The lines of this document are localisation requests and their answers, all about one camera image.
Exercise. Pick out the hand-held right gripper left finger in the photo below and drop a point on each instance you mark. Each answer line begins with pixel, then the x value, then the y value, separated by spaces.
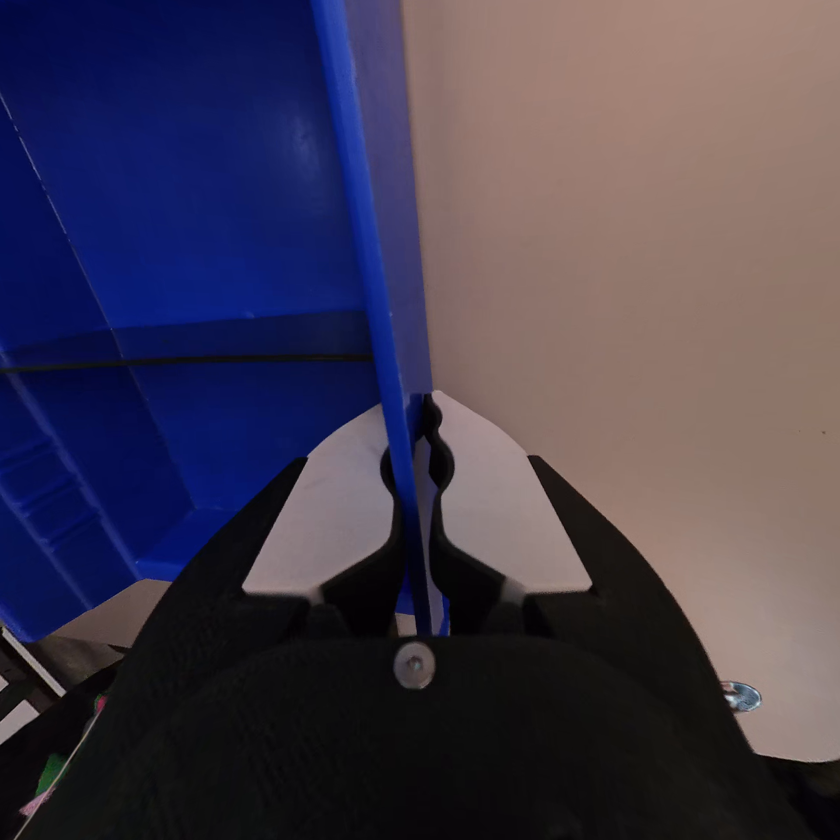
pixel 328 518

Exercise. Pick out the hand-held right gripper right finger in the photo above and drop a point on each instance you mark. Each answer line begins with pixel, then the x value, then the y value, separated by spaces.
pixel 505 518

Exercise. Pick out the small metal table bolt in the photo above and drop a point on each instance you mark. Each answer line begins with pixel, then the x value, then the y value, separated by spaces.
pixel 745 697

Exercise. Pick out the blue plastic bin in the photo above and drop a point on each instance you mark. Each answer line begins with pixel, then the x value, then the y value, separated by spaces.
pixel 197 164

